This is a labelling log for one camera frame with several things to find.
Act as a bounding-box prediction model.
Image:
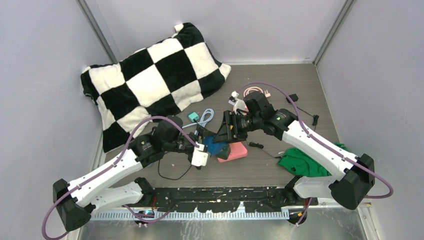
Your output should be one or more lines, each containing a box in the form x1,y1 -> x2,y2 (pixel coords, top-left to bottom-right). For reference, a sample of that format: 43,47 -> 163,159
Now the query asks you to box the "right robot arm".
213,91 -> 375,210

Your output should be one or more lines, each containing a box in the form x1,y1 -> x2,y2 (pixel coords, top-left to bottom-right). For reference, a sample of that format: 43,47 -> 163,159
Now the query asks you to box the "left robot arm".
52,115 -> 210,232

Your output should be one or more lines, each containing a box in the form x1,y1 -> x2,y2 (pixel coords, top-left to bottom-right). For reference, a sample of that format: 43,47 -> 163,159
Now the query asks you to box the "black usb cable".
157,155 -> 195,181

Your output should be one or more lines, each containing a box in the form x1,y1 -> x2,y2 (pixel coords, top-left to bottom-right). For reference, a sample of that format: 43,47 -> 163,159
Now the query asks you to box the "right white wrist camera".
228,91 -> 247,112

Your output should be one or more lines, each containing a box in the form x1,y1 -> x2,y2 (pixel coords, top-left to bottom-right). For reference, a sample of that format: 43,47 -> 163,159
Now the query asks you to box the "pink triangular power strip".
217,142 -> 248,163

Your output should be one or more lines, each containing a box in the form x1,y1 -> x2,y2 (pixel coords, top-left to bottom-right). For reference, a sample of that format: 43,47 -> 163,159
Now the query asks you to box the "black white checkered pillow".
80,22 -> 232,153

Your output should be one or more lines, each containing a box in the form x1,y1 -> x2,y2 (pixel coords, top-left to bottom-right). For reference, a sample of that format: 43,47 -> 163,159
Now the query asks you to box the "pink round power strip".
235,86 -> 271,115

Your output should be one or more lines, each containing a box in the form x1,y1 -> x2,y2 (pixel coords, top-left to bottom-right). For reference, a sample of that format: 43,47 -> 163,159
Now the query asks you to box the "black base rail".
154,186 -> 308,213

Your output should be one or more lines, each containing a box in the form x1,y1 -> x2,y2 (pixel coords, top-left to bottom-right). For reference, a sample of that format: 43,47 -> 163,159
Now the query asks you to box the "teal usb charger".
188,112 -> 200,122

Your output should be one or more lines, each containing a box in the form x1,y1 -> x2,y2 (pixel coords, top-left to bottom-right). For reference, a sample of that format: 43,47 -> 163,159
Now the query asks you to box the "light blue power strip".
182,108 -> 215,129

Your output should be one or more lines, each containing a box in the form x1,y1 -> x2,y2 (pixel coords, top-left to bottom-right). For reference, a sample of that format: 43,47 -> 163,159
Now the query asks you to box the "dark green cube socket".
215,144 -> 231,162

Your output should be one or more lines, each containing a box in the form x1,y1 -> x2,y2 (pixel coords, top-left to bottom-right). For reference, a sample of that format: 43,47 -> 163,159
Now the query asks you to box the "green cloth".
278,147 -> 332,178

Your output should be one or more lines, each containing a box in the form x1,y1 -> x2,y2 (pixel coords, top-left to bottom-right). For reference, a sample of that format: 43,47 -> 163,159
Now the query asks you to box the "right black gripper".
213,110 -> 262,145

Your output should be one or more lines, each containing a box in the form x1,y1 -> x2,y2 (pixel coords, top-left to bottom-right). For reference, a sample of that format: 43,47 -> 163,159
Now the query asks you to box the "blue cube socket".
203,136 -> 227,155

